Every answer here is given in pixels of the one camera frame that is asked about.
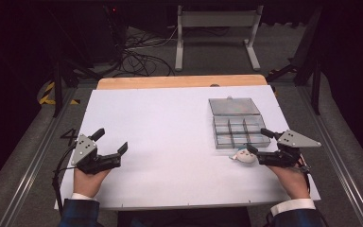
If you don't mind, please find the black tripod stand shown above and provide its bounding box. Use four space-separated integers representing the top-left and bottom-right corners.
45 6 103 118

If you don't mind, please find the small white round toy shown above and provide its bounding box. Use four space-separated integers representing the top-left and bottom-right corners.
228 148 259 165

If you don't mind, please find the person's left hand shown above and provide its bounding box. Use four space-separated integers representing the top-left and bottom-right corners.
73 166 112 200

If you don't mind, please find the left hand-held gripper cable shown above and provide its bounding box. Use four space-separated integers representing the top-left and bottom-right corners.
51 141 78 218

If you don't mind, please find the black cable bundle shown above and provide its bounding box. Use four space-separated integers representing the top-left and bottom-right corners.
107 25 183 79

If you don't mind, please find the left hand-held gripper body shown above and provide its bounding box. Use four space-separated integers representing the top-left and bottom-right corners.
70 133 122 175

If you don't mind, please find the hand-held gripper cable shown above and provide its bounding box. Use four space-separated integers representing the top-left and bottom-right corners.
297 154 313 195
51 141 78 218

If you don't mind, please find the person's right hand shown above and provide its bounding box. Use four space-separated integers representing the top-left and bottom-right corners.
266 155 312 201

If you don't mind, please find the right hand-held gripper cable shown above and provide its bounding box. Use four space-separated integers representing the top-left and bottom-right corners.
297 154 313 195

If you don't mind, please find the clear plastic compartment box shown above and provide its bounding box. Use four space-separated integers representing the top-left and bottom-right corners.
208 96 272 150

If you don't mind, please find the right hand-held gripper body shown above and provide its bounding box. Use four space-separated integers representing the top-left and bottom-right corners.
258 129 322 168

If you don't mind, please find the white metal stand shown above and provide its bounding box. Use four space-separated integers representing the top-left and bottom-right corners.
174 5 265 72

